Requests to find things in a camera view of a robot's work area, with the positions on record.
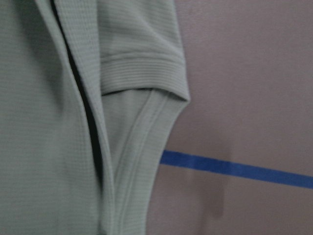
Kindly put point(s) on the blue tape line crosswise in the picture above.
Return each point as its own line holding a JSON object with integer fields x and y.
{"x": 236, "y": 169}

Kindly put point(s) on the light green long-sleeve shirt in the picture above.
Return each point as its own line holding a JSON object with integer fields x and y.
{"x": 89, "y": 93}

